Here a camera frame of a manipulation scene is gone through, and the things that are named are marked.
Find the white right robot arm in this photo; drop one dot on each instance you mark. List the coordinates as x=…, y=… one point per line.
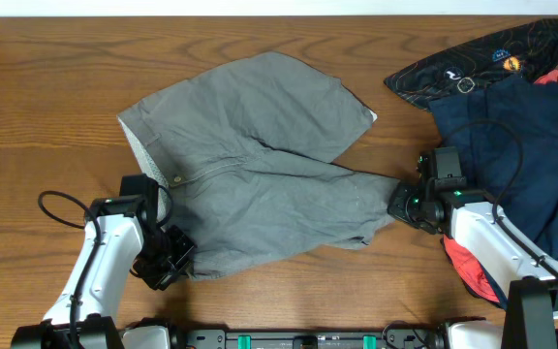
x=525, y=275

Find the navy blue garment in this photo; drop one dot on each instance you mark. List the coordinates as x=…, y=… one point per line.
x=507, y=139

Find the grey shorts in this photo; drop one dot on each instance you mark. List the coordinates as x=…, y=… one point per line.
x=248, y=152

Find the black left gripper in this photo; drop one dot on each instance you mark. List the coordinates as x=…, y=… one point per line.
x=173, y=257

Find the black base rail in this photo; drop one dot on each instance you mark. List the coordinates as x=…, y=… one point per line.
x=308, y=339

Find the black patterned shorts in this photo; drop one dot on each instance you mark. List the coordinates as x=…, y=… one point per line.
x=529, y=50

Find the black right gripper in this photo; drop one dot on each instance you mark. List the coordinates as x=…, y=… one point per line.
x=396, y=206

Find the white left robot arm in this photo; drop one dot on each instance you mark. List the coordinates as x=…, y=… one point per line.
x=123, y=236

